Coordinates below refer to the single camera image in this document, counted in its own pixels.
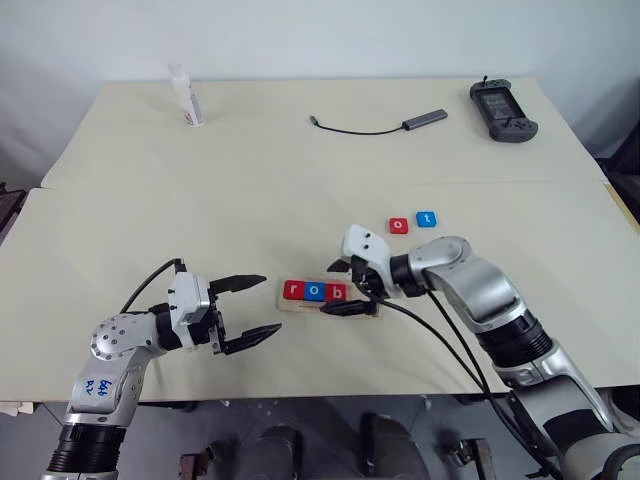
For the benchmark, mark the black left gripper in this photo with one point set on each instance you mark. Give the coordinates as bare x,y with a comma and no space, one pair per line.
216,334

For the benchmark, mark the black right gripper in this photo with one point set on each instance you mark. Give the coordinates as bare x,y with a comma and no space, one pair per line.
367,282

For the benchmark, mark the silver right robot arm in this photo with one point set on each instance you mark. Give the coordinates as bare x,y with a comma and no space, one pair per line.
480,295

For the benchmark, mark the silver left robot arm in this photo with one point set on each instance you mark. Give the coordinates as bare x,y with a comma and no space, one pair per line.
117,345

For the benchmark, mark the red letter b block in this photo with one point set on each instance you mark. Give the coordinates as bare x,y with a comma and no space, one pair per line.
336,293

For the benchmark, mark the blue letter o block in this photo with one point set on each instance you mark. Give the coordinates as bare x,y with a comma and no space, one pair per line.
314,292

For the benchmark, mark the wooden letter tray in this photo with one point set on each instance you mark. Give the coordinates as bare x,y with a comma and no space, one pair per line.
300,306

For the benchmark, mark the red letter r block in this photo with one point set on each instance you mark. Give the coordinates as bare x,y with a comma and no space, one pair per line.
294,290

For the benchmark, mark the red letter o block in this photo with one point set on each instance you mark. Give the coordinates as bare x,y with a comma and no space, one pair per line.
399,225

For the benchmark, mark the blue letter t block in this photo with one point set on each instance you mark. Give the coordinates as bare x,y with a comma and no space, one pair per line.
427,220

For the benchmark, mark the dark rounded robot leg shape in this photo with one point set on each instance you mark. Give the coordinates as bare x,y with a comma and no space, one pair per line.
272,455
392,447

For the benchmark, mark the white squeeze tube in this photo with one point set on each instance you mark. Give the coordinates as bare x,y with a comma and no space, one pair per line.
187,97

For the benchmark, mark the dark grey handheld controller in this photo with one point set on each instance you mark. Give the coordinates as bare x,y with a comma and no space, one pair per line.
502,110

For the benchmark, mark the dark box beside table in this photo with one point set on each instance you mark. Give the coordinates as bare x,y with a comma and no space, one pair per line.
10,210

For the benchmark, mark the dark furniture beside table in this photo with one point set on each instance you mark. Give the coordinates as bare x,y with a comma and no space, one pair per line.
622,185

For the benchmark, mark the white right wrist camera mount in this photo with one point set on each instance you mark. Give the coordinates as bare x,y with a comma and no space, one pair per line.
367,245

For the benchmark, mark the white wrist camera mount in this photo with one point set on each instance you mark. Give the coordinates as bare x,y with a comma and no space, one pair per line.
186,300
367,245

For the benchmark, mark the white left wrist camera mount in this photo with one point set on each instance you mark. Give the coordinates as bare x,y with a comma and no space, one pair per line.
186,300

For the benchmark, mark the dark metal floor bracket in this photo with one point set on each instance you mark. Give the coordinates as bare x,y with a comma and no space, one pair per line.
465,457
200,460

